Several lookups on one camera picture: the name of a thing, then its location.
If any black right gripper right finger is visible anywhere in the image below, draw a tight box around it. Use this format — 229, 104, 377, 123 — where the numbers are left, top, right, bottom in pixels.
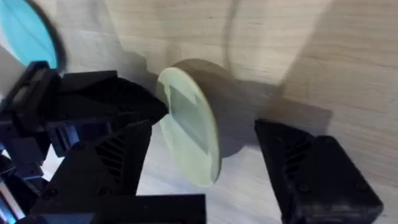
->
254, 119, 384, 224

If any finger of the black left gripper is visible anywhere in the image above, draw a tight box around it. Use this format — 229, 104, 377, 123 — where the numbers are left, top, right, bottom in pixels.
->
46, 91, 169, 126

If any pale green plate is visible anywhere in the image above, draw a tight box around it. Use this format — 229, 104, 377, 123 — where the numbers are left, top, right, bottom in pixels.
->
154, 66, 223, 188

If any blue plate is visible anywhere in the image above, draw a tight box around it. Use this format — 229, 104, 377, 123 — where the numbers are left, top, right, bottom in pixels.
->
0, 0, 59, 70

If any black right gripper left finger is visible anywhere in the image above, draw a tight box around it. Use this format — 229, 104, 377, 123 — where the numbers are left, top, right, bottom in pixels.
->
30, 120, 153, 216

